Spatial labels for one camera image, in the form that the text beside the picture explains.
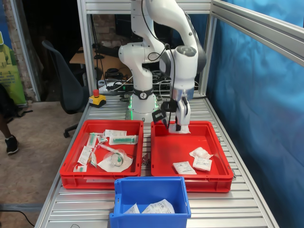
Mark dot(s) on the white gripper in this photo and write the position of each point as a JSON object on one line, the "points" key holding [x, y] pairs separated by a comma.
{"points": [[184, 111]]}

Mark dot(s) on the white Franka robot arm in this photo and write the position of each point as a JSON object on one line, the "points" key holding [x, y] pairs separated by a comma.
{"points": [[140, 59]]}

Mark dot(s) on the red box with bandages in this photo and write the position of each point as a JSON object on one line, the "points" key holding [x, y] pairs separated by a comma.
{"points": [[171, 152]]}

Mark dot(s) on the yellow emergency stop box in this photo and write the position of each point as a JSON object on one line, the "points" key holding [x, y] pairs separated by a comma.
{"points": [[97, 99]]}

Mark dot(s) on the red box with syringes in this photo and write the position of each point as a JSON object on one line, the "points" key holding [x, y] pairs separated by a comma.
{"points": [[78, 180]]}

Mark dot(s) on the gauze roll in clear wrapper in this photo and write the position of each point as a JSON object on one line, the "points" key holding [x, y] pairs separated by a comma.
{"points": [[200, 152]]}

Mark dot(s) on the white printed bandage pack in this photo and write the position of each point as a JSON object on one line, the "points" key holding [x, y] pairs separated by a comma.
{"points": [[202, 164], [131, 209], [159, 206], [184, 167]]}

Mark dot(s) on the large green syringe pack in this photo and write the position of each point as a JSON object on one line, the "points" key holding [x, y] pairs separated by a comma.
{"points": [[123, 140]]}

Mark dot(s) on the flat white label pack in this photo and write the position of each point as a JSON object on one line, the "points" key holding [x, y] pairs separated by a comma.
{"points": [[115, 133]]}

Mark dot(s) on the power strip with green light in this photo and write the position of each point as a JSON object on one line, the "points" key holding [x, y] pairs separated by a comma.
{"points": [[118, 88]]}

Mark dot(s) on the coiled tubing pouch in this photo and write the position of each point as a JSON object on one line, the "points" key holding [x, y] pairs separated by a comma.
{"points": [[115, 161]]}

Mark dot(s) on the long thin syringe pack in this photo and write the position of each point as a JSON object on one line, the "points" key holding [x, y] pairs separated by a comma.
{"points": [[105, 148]]}

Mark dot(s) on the blue storage bin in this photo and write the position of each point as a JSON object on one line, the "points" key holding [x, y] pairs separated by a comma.
{"points": [[147, 190]]}

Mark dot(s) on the black desk device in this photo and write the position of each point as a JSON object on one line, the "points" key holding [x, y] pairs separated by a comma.
{"points": [[114, 71]]}

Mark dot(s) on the green needle pack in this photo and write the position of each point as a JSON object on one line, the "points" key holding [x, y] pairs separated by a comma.
{"points": [[93, 160]]}

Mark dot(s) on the blue backdrop cloth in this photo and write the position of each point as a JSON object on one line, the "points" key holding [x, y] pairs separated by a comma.
{"points": [[261, 118]]}

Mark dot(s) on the flat white printed pack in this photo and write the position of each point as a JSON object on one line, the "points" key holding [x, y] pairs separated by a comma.
{"points": [[85, 155]]}

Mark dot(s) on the small green tipped syringe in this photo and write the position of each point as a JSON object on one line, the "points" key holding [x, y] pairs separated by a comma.
{"points": [[79, 168]]}

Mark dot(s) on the dark office chair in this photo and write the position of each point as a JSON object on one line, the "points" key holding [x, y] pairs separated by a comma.
{"points": [[69, 90]]}

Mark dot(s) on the dark monitor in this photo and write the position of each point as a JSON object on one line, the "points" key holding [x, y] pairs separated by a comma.
{"points": [[123, 26]]}

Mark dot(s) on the wooden desk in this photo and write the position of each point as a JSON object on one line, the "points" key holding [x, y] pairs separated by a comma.
{"points": [[78, 55]]}

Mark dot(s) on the black sneaker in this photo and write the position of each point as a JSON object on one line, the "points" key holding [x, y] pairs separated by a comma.
{"points": [[12, 145]]}

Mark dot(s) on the person leg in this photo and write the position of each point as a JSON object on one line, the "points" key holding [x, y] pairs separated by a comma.
{"points": [[6, 128]]}

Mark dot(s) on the green yellow poster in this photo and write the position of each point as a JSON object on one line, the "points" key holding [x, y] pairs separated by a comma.
{"points": [[9, 71]]}

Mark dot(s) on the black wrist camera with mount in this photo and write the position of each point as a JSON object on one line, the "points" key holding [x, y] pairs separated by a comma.
{"points": [[158, 116]]}

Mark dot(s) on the aluminium frame post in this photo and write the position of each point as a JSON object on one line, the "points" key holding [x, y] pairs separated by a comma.
{"points": [[84, 47], [209, 47]]}

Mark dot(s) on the long aluminium frame beam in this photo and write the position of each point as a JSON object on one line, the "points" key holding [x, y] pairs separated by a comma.
{"points": [[261, 31]]}

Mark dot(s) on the short aluminium frame beam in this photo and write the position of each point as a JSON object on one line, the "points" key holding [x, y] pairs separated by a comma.
{"points": [[107, 6]]}

